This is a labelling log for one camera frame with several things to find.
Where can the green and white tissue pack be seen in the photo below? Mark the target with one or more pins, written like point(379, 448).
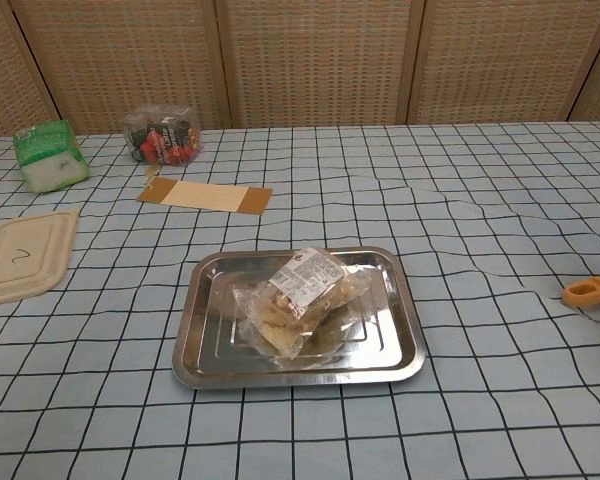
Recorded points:
point(50, 156)

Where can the clear bag of snacks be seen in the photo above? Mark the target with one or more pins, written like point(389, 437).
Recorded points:
point(300, 300)

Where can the stainless steel tray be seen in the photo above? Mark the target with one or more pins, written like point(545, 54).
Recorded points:
point(380, 340)

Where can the beige pulp container lid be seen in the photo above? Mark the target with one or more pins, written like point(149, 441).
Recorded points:
point(22, 257)

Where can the blue checkered tablecloth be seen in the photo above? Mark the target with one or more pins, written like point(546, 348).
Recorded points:
point(480, 400)

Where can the woven rattan folding screen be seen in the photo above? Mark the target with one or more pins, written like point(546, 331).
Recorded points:
point(310, 60)

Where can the brown and cream paper card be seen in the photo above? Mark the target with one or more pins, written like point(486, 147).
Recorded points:
point(205, 196)

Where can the clear plastic box with clips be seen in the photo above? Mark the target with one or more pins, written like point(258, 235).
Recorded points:
point(162, 135)

